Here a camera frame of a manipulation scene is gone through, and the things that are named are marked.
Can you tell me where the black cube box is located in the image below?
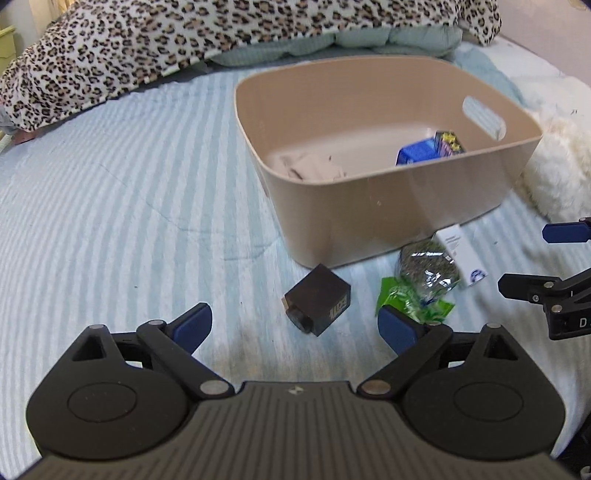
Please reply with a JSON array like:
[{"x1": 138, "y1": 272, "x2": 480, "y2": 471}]
[{"x1": 283, "y1": 264, "x2": 352, "y2": 337}]

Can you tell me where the blue tissue pack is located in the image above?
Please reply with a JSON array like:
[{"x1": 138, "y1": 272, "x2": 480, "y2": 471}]
[{"x1": 397, "y1": 138, "x2": 440, "y2": 165}]

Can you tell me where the cartoon rabbit blanket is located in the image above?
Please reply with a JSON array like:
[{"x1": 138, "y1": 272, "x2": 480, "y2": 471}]
[{"x1": 456, "y1": 38, "x2": 590, "y2": 129}]

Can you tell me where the white small carton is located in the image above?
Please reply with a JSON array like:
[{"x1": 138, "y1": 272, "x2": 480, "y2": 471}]
[{"x1": 435, "y1": 224, "x2": 488, "y2": 287}]

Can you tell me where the white fluffy plush toy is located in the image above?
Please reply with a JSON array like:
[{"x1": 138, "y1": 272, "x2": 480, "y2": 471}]
[{"x1": 519, "y1": 75, "x2": 591, "y2": 223}]

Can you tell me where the beige plastic storage bin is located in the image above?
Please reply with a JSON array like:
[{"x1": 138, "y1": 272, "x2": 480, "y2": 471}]
[{"x1": 235, "y1": 56, "x2": 542, "y2": 267}]

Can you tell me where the green plastic storage box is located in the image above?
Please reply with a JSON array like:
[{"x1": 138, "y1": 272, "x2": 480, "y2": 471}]
[{"x1": 0, "y1": 26, "x2": 16, "y2": 72}]

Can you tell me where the leopard print blanket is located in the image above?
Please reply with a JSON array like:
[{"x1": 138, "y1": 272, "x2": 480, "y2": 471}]
[{"x1": 1, "y1": 1, "x2": 502, "y2": 135}]

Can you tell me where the beige cloth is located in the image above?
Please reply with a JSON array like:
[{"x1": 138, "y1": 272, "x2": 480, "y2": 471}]
[{"x1": 273, "y1": 152, "x2": 345, "y2": 182}]

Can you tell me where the light green folded quilt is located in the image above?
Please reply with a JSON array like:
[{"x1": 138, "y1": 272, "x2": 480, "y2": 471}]
[{"x1": 209, "y1": 25, "x2": 463, "y2": 68}]

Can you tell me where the small black star-printed box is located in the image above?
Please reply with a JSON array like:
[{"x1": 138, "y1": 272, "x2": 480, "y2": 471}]
[{"x1": 434, "y1": 131, "x2": 465, "y2": 157}]

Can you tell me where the clear bag of dried herbs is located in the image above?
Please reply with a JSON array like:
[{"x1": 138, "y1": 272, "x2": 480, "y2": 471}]
[{"x1": 399, "y1": 239, "x2": 461, "y2": 305}]

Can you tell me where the green snack packet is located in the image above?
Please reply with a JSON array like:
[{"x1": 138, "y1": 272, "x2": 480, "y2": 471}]
[{"x1": 376, "y1": 277, "x2": 455, "y2": 324}]

